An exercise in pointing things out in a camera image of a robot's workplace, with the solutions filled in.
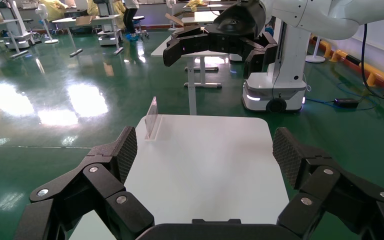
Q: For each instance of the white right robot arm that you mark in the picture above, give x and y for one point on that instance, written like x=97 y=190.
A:
x=328 y=16

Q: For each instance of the yellow black floor barrier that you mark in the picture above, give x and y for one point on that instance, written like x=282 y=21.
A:
x=339 y=55

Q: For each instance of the white wheeled robot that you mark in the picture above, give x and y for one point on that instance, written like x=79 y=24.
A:
x=278 y=87
x=109 y=36
x=16 y=20

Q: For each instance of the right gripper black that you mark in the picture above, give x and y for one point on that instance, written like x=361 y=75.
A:
x=235 y=23

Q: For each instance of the white pole stand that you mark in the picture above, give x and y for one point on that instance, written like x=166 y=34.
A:
x=315 y=59

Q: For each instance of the clear acrylic sign holder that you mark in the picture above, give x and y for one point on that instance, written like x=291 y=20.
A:
x=152 y=119

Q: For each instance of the flat cardboard piece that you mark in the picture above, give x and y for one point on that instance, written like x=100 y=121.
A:
x=84 y=20

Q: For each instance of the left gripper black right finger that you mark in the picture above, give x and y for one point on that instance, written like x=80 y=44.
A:
x=324 y=188

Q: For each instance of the open cardboard flap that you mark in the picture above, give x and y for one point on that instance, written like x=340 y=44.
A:
x=175 y=20

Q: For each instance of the white standing fan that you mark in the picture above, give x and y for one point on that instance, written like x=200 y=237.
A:
x=171 y=3
x=42 y=11

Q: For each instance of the person in black trousers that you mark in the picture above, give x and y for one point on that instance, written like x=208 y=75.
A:
x=129 y=20

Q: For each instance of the black office chair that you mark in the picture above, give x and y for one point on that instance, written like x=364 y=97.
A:
x=139 y=18

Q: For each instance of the black power adapter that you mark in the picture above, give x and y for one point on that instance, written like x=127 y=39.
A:
x=346 y=102

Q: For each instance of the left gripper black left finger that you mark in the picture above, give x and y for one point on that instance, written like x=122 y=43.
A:
x=102 y=185

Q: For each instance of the black stool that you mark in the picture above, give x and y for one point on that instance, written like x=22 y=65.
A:
x=28 y=21

